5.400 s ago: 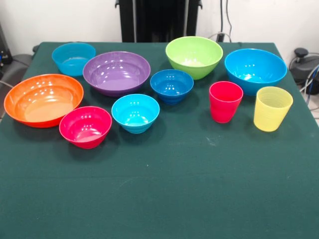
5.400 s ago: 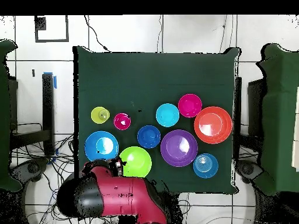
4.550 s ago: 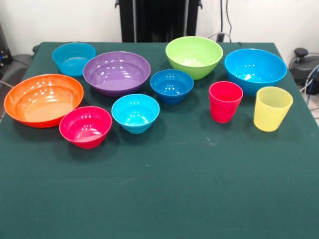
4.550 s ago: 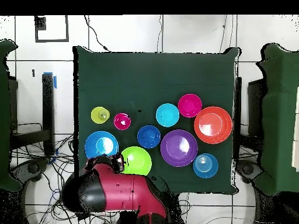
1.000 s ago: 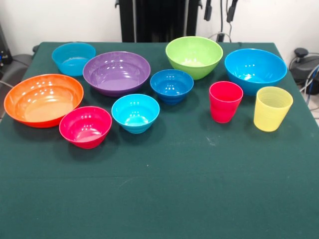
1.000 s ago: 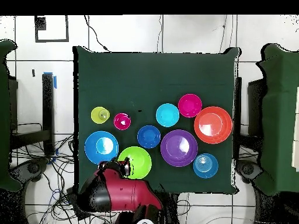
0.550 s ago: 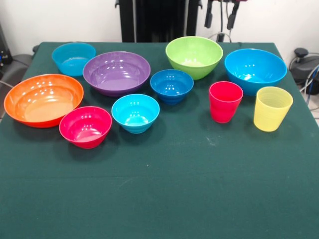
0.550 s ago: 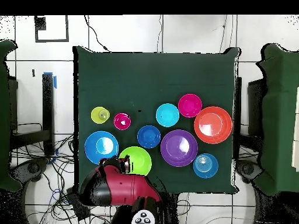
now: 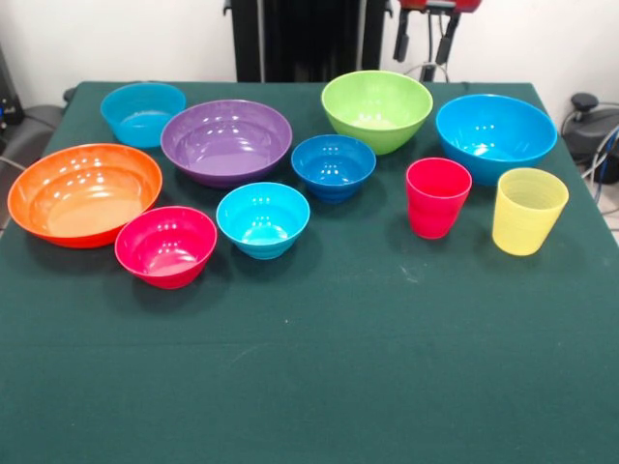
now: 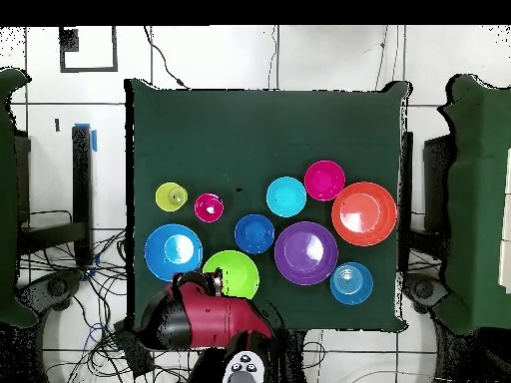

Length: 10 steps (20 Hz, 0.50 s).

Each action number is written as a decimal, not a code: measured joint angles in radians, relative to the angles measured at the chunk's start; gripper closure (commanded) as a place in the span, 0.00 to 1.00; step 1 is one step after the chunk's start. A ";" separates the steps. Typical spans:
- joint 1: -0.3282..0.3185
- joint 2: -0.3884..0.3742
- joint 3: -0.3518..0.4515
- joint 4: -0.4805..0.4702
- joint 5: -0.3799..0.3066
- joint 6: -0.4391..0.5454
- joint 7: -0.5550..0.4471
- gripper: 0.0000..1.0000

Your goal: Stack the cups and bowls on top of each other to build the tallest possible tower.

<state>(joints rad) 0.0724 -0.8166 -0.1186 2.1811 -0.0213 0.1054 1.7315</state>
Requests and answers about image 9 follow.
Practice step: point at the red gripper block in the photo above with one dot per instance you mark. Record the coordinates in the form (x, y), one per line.
(416, 4)

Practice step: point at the green bowl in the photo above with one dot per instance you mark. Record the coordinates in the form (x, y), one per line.
(376, 106)

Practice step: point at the large blue bowl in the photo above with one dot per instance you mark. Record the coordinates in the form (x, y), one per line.
(495, 130)

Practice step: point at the small dark blue bowl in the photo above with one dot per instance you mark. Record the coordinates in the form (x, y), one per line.
(333, 166)

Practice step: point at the pink cup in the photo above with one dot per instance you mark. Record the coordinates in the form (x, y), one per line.
(437, 208)

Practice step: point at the grey round floor base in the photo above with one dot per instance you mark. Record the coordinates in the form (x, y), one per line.
(34, 121)
(595, 125)

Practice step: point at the yellow cup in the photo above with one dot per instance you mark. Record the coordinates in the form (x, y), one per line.
(529, 217)

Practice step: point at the purple bowl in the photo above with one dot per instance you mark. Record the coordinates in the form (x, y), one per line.
(227, 145)

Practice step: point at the small cyan bowl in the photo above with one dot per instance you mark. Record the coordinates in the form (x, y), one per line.
(263, 220)

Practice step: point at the translucent blue bowl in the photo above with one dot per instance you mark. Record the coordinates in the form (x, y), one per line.
(138, 113)

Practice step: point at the pink bowl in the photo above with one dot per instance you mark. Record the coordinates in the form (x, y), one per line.
(166, 246)

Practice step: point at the dark green table cloth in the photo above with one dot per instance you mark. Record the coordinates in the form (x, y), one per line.
(309, 362)

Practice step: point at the orange bowl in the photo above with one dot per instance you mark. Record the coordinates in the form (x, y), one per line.
(82, 193)

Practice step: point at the dark equipment unit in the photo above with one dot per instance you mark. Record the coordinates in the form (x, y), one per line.
(8, 106)

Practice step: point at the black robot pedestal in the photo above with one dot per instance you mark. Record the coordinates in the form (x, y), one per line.
(309, 38)

